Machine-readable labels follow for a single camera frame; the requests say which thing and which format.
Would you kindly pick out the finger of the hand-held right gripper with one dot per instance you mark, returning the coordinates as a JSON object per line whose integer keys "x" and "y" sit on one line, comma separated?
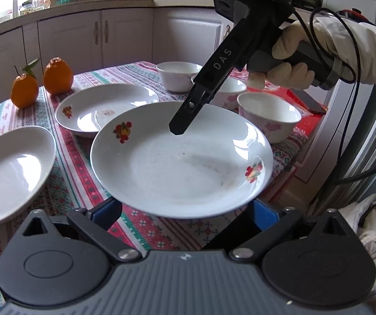
{"x": 188, "y": 111}

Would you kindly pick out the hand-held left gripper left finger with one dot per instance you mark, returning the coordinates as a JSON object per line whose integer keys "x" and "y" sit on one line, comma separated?
{"x": 107, "y": 211}

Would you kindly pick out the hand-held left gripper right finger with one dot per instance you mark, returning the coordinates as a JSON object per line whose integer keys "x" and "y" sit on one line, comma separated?
{"x": 265, "y": 213}

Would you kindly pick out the plain white bowl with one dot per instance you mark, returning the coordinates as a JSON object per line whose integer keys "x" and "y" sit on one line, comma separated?
{"x": 178, "y": 78}

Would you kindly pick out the white bowl with pink flowers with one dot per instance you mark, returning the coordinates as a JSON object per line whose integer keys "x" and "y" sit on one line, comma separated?
{"x": 266, "y": 115}
{"x": 233, "y": 95}

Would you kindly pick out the white plate with fruit print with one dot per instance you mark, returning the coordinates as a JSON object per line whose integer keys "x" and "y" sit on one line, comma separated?
{"x": 174, "y": 170}
{"x": 109, "y": 105}
{"x": 10, "y": 177}

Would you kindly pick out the person's right forearm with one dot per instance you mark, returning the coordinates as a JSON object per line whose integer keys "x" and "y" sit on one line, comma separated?
{"x": 374, "y": 52}

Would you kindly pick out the person's right hand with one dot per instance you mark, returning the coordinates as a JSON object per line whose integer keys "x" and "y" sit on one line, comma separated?
{"x": 294, "y": 37}

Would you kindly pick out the patterned striped tablecloth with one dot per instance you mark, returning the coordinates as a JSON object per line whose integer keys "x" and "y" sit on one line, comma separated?
{"x": 76, "y": 183}

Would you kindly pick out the red cardboard box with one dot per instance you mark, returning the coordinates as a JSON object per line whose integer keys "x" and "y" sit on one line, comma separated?
{"x": 306, "y": 130}

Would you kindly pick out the white kitchen cabinets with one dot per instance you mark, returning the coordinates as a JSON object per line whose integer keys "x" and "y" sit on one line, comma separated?
{"x": 125, "y": 39}

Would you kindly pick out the red plastic object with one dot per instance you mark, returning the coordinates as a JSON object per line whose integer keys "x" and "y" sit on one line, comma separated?
{"x": 352, "y": 14}

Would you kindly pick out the black smartphone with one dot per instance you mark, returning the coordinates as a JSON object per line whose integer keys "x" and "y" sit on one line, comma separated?
{"x": 309, "y": 102}

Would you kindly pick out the stainless steel appliance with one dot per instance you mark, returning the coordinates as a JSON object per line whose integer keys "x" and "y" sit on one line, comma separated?
{"x": 371, "y": 131}

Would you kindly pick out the orange fruit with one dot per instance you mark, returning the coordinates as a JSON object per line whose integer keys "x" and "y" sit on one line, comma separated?
{"x": 57, "y": 77}

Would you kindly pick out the orange with green leaves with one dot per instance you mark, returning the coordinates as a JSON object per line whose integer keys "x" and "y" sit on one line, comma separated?
{"x": 24, "y": 92}

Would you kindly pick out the kitchen countertop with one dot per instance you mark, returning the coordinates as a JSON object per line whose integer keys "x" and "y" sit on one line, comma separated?
{"x": 76, "y": 10}

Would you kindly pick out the glass mug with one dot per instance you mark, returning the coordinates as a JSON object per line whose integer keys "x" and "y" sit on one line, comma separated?
{"x": 42, "y": 3}

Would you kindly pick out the glass jar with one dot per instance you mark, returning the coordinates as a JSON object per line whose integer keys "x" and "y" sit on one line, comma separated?
{"x": 27, "y": 9}

